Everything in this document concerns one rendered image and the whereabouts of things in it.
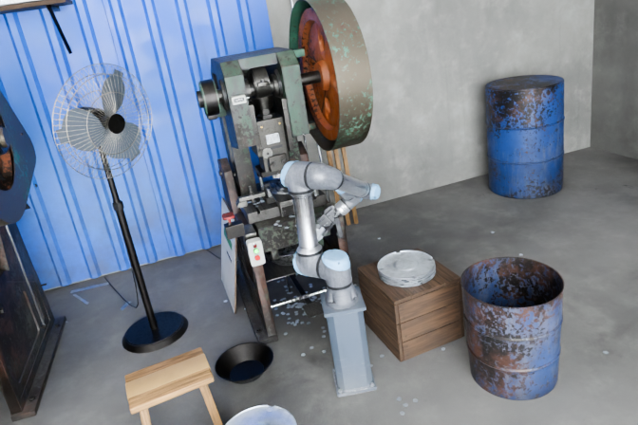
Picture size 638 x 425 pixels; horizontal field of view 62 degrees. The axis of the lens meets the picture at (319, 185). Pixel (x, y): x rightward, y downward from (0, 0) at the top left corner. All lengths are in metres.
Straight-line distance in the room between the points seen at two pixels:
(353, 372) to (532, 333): 0.80
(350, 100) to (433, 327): 1.20
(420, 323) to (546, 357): 0.59
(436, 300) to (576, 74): 3.28
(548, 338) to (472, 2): 3.03
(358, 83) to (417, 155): 2.13
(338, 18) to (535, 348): 1.72
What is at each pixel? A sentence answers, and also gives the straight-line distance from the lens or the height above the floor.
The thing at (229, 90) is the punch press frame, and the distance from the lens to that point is 2.72.
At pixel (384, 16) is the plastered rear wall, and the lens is 4.34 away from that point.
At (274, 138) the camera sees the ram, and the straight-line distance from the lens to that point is 2.85.
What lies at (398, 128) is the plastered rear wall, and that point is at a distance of 4.50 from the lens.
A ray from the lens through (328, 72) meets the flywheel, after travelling 2.88.
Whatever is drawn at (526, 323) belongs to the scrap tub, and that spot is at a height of 0.40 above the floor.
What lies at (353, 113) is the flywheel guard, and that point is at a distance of 2.64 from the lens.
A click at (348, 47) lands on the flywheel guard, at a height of 1.49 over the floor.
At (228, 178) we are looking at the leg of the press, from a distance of 3.20.
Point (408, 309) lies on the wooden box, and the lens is 2.63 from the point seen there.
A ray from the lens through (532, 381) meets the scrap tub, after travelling 2.53.
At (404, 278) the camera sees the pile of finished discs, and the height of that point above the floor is 0.40.
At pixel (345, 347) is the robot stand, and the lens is 2.48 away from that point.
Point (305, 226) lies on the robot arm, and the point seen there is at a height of 0.82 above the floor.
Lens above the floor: 1.74
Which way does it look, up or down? 20 degrees down
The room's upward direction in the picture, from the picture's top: 9 degrees counter-clockwise
